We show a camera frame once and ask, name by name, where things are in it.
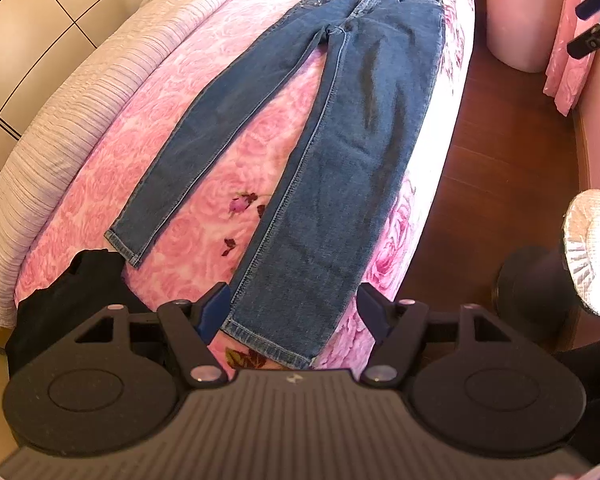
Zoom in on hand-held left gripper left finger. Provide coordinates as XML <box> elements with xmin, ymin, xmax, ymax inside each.
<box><xmin>55</xmin><ymin>282</ymin><xmax>231</xmax><ymax>390</ymax></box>

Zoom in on blue jeans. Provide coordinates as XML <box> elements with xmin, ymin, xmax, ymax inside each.
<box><xmin>105</xmin><ymin>0</ymin><xmax>443</xmax><ymax>368</ymax></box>

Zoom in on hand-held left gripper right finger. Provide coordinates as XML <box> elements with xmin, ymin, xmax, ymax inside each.
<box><xmin>356</xmin><ymin>282</ymin><xmax>526</xmax><ymax>389</ymax></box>

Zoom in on black garment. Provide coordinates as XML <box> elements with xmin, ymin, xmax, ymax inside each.
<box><xmin>5</xmin><ymin>249</ymin><xmax>156</xmax><ymax>376</ymax></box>

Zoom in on pink bin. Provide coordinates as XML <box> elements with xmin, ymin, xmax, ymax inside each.
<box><xmin>482</xmin><ymin>0</ymin><xmax>566</xmax><ymax>73</ymax></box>

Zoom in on grey striped quilt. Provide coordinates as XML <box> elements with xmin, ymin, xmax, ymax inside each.
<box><xmin>0</xmin><ymin>0</ymin><xmax>253</xmax><ymax>328</ymax></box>

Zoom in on pink curtain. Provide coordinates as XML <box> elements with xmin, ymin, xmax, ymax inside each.
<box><xmin>542</xmin><ymin>0</ymin><xmax>600</xmax><ymax>116</ymax></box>

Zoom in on pink floral bed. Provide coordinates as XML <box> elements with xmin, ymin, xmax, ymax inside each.
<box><xmin>12</xmin><ymin>0</ymin><xmax>476</xmax><ymax>371</ymax></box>

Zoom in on silver ribbed disc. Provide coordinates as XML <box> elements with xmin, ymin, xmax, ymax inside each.
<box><xmin>560</xmin><ymin>189</ymin><xmax>600</xmax><ymax>317</ymax></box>

